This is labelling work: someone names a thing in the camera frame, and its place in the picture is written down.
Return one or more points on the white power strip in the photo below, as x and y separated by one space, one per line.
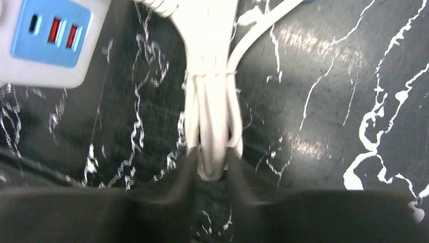
49 43

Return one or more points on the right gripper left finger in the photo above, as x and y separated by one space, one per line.
38 205

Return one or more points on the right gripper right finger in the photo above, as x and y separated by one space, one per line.
263 212

